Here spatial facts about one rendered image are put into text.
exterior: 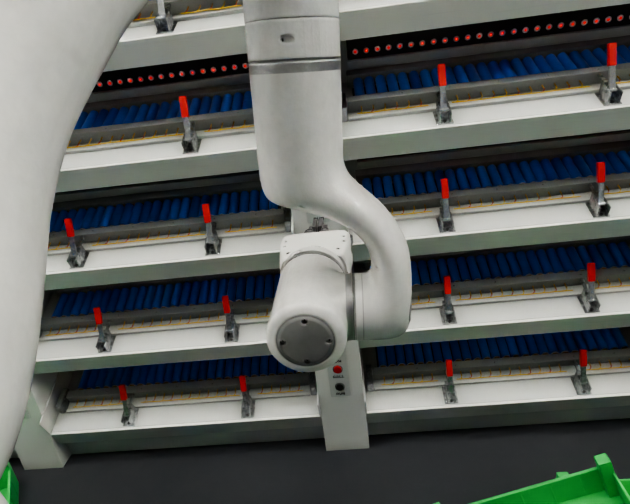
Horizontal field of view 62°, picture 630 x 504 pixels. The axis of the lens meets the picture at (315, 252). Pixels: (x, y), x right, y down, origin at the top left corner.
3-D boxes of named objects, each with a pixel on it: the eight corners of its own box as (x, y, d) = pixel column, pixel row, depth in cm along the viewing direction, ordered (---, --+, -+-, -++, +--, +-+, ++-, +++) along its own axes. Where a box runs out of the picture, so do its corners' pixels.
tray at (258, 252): (300, 266, 99) (292, 230, 92) (-1, 294, 104) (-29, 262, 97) (301, 198, 113) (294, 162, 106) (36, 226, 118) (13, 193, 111)
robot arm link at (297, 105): (408, 54, 54) (406, 317, 64) (256, 63, 55) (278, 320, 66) (420, 53, 46) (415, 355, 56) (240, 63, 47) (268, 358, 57)
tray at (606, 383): (660, 403, 108) (685, 367, 98) (366, 423, 113) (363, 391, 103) (619, 323, 122) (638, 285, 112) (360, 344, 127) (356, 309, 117)
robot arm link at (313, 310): (352, 252, 63) (276, 254, 64) (354, 305, 51) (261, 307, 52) (353, 312, 67) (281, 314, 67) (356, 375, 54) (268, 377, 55)
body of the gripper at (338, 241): (278, 305, 69) (286, 269, 79) (355, 299, 68) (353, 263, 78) (270, 253, 66) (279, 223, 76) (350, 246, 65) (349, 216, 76)
